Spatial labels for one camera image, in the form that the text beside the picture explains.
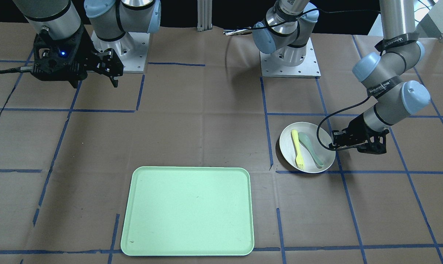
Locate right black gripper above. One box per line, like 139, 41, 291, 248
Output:
91, 48, 124, 88

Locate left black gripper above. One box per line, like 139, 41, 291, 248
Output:
332, 125, 365, 150

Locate white round plate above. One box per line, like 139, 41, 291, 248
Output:
279, 122, 336, 173

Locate yellow plastic fork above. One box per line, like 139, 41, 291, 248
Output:
291, 129, 305, 170

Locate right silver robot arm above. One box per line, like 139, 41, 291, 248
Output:
15, 0, 161, 88

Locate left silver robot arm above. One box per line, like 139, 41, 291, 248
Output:
249, 0, 431, 154

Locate green plastic spoon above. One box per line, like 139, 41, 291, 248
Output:
298, 132, 324, 168

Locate metal connector plugs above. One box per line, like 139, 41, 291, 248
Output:
223, 29, 252, 36

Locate light green tray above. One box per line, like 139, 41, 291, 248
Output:
120, 166, 255, 257

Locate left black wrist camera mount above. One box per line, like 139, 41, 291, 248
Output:
356, 114, 389, 154

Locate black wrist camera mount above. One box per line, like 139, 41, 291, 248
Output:
356, 114, 389, 154
31, 24, 95, 88

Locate metal base plate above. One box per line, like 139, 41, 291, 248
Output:
91, 31, 151, 73
260, 38, 322, 78

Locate black cable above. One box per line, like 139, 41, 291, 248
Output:
316, 96, 371, 151
0, 65, 33, 75

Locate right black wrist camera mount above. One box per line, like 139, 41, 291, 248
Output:
31, 24, 95, 88

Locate aluminium frame post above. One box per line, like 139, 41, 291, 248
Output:
197, 0, 213, 32

